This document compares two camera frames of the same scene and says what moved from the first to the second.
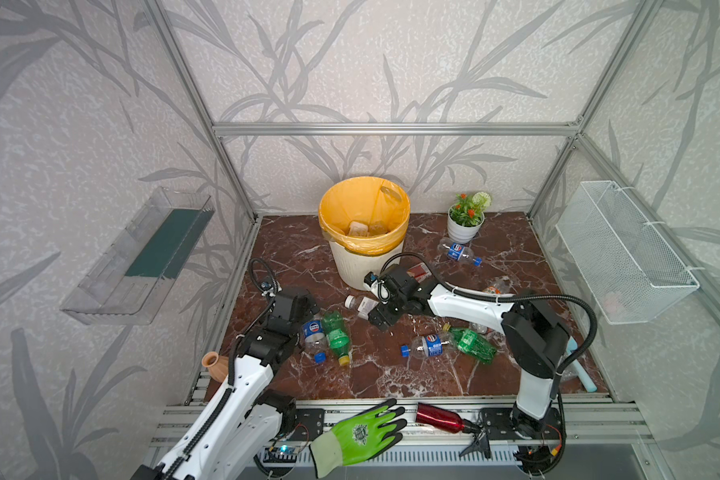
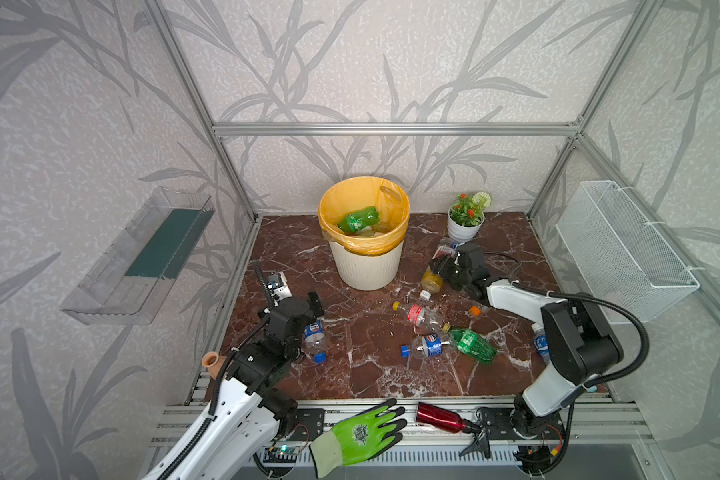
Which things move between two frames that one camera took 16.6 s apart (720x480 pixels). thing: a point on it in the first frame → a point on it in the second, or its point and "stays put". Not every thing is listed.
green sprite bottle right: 471,343 stays put
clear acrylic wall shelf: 119,286 stays put
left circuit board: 280,454 stays put
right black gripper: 386,312 → 451,264
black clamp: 479,443 stays put
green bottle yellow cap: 333,324 → 356,221
